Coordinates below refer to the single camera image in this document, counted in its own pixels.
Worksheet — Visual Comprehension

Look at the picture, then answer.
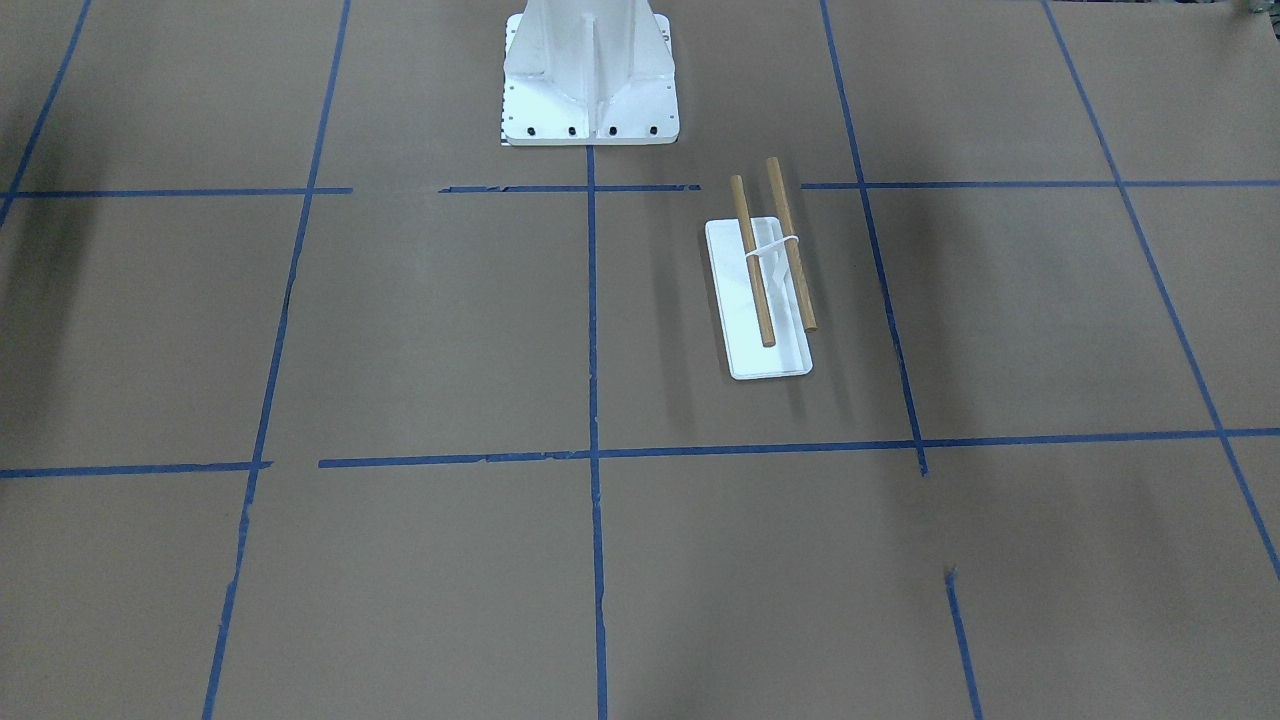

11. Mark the white towel rack base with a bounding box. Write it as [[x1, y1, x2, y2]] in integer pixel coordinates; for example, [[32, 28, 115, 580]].
[[704, 217, 813, 380]]

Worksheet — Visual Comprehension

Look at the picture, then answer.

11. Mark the wooden rack rod inner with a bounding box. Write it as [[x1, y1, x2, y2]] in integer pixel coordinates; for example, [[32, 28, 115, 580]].
[[730, 174, 776, 348]]

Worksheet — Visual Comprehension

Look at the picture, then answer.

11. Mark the wooden rack rod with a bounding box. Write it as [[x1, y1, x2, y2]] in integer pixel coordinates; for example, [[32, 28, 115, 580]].
[[765, 156, 818, 334], [730, 174, 776, 348]]

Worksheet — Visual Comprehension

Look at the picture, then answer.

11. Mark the wooden rack rod outer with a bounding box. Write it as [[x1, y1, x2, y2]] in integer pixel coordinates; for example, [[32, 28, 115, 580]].
[[765, 156, 818, 334]]

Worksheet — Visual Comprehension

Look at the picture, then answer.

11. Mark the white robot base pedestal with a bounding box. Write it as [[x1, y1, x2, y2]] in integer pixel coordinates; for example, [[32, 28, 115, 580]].
[[500, 1, 681, 146]]

